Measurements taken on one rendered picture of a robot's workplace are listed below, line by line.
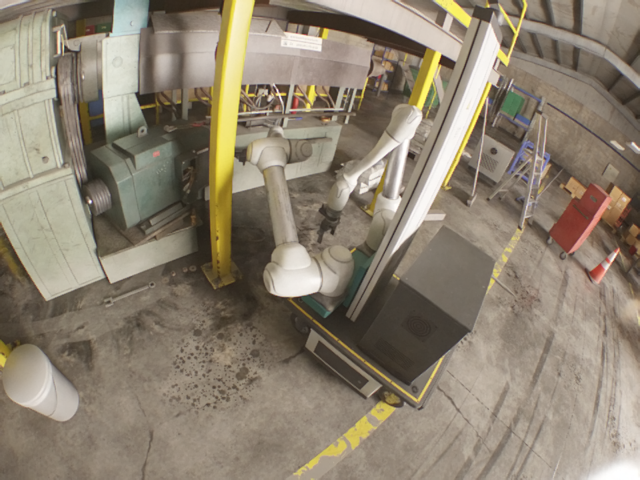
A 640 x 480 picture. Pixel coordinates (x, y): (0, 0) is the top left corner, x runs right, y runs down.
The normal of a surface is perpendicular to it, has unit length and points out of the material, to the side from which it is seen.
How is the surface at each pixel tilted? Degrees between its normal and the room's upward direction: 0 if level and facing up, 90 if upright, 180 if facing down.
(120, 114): 90
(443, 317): 90
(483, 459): 0
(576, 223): 90
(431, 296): 0
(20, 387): 1
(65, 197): 90
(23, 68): 80
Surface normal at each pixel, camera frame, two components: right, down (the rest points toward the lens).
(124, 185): 0.85, 0.46
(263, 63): 0.64, 0.60
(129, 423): 0.22, -0.74
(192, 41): 0.67, 0.44
